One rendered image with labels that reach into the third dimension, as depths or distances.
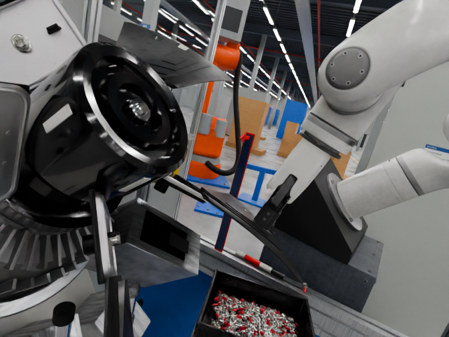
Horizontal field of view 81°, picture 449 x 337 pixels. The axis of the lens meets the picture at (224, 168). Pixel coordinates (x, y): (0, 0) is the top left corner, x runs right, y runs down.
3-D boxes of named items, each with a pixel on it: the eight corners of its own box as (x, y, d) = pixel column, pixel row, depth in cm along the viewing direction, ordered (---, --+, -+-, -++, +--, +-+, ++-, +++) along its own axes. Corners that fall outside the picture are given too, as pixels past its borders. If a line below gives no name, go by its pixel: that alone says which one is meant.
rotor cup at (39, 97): (-72, 202, 18) (21, 120, 12) (7, 70, 26) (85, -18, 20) (111, 245, 28) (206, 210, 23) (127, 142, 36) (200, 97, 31)
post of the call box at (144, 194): (133, 208, 83) (140, 172, 80) (140, 206, 86) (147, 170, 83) (140, 212, 82) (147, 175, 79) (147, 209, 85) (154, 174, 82)
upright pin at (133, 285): (113, 325, 35) (120, 284, 33) (125, 315, 37) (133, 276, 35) (125, 333, 34) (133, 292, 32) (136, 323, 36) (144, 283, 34)
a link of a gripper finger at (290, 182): (302, 160, 41) (293, 175, 46) (273, 195, 38) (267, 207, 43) (309, 164, 40) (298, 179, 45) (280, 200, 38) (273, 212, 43)
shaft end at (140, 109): (127, 111, 21) (132, 109, 21) (131, 93, 22) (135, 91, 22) (147, 126, 22) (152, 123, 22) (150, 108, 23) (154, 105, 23)
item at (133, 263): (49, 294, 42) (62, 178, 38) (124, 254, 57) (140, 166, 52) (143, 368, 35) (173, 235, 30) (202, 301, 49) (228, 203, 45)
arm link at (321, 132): (313, 115, 46) (303, 130, 47) (306, 110, 38) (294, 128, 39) (355, 141, 44) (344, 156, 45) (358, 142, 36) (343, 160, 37)
